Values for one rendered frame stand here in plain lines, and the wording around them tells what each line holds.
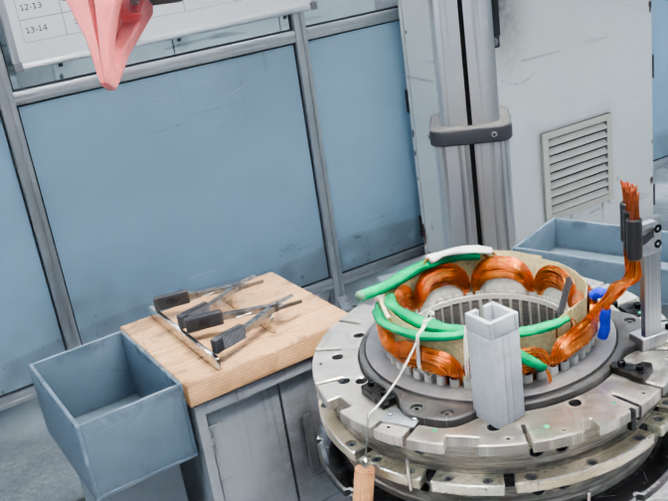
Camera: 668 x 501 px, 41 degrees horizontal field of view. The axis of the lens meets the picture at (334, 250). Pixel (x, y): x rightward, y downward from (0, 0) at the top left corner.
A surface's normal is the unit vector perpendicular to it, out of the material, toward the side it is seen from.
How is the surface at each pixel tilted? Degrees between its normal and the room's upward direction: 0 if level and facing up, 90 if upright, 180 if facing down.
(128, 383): 90
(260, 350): 0
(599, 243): 90
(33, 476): 0
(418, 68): 90
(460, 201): 90
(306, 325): 0
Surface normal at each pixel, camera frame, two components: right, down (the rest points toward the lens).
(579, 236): -0.63, 0.37
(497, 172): -0.11, 0.38
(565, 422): -0.14, -0.92
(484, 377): -0.84, 0.30
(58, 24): 0.50, 0.26
